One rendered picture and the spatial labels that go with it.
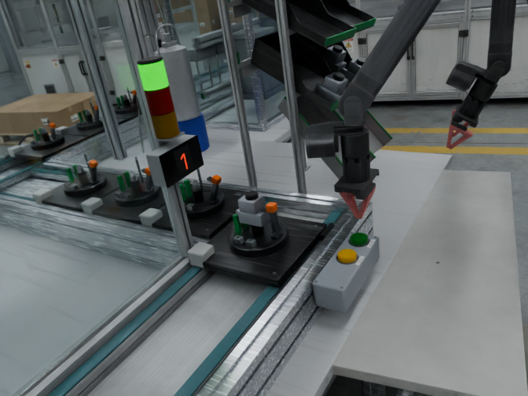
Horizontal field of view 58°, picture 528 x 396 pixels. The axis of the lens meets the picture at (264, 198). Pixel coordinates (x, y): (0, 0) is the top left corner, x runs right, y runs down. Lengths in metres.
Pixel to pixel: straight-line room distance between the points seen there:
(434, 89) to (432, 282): 4.09
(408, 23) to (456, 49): 4.06
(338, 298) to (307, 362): 0.14
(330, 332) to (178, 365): 0.31
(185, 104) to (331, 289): 1.23
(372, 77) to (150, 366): 0.69
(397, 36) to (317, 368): 0.64
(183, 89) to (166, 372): 1.30
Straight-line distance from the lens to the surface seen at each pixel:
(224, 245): 1.12
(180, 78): 1.97
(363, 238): 1.08
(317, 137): 0.97
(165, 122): 0.97
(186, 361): 0.94
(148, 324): 1.02
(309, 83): 1.33
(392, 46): 0.97
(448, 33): 5.01
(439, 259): 1.22
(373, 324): 1.03
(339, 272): 1.00
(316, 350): 0.98
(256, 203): 1.04
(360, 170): 0.98
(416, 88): 5.14
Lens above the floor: 1.55
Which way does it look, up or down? 26 degrees down
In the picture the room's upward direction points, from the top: 9 degrees counter-clockwise
